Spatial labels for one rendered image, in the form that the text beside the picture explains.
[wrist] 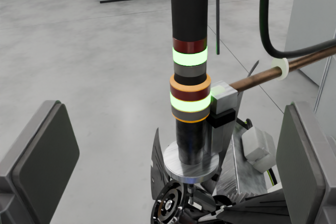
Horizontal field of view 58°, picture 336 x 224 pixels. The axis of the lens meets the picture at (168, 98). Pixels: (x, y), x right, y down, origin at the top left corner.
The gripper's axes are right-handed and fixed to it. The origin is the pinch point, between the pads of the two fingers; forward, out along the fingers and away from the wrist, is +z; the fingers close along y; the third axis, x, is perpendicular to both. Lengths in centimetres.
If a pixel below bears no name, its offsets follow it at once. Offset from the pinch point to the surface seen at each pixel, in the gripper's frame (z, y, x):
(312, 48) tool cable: 29.3, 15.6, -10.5
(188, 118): 16.6, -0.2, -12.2
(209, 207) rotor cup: 27, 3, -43
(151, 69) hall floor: 297, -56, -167
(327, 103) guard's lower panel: 134, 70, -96
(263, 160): 50, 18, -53
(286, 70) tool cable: 25.4, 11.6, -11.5
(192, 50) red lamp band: 17.2, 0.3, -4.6
